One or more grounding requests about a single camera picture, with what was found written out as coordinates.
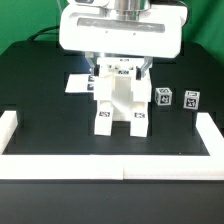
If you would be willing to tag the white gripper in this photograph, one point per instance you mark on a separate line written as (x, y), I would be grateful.
(125, 27)

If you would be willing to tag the white chair back frame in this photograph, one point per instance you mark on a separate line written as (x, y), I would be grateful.
(135, 68)

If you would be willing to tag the white nut cube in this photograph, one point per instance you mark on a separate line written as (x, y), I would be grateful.
(191, 99)
(163, 96)

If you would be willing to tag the white chair seat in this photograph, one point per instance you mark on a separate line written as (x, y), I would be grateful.
(121, 103)

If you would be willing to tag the white U-shaped fence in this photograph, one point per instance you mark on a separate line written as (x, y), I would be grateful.
(124, 167)

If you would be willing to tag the white marker base plate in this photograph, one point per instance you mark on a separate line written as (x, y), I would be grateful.
(80, 83)

